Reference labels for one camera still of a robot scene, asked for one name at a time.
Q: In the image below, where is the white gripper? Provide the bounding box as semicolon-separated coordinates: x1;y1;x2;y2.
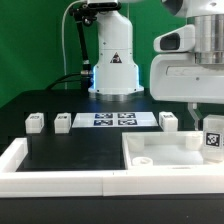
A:
150;25;224;131

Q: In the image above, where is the white square tabletop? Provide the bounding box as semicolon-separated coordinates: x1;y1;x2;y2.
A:
122;131;224;173

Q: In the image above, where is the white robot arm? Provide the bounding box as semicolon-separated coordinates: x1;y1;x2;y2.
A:
87;0;224;118

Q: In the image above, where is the white marker plate with tags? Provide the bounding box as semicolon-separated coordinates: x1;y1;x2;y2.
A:
72;112;158;128

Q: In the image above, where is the white U-shaped fence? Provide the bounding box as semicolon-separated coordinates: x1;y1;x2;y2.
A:
0;138;224;197

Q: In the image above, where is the black cable bundle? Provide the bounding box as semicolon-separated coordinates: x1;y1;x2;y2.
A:
45;71;93;91

